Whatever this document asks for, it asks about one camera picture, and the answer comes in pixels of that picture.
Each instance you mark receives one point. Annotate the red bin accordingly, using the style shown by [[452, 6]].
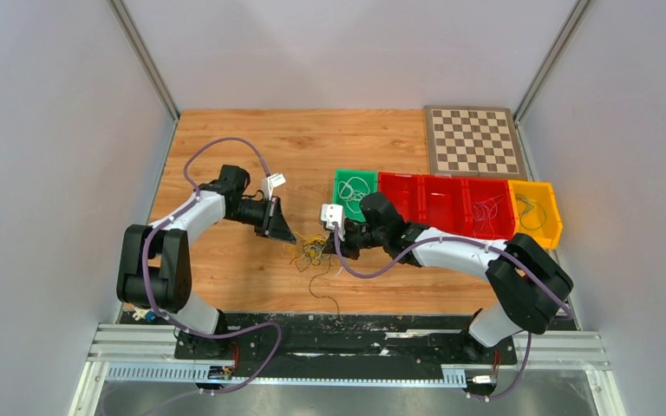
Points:
[[403, 190], [445, 204], [491, 206]]

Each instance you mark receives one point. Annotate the yellow plastic bin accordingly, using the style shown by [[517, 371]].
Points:
[[537, 213]]

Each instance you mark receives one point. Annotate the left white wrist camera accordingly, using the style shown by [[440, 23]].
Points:
[[270, 183]]

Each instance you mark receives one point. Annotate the right aluminium corner post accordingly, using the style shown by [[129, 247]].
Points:
[[566, 32]]

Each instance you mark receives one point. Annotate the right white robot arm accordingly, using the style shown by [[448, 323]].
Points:
[[530, 287]]

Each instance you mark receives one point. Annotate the red bin middle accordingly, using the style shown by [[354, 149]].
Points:
[[445, 204]]

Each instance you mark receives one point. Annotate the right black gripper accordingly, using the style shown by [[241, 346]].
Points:
[[345, 246]]

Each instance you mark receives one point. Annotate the left aluminium corner post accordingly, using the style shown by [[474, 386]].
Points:
[[136, 41]]

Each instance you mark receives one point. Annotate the green plastic bin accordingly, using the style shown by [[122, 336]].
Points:
[[349, 189]]

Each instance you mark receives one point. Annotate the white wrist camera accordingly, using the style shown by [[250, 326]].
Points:
[[332, 219], [270, 183]]

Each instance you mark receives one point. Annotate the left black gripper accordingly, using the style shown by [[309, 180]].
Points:
[[273, 224]]

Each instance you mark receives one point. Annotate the red bin left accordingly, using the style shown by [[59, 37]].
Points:
[[403, 190]]

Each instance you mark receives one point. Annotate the aluminium corner post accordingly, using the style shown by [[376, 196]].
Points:
[[566, 32], [136, 41]]

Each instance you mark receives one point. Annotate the red bin right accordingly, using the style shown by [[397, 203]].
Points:
[[491, 206]]

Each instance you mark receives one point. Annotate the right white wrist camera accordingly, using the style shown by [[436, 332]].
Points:
[[332, 219]]

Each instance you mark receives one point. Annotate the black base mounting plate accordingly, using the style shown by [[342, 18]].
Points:
[[342, 347]]

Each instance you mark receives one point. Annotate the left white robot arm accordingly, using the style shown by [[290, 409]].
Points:
[[155, 267]]

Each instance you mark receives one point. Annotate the wooden chessboard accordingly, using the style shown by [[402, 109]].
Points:
[[473, 142]]

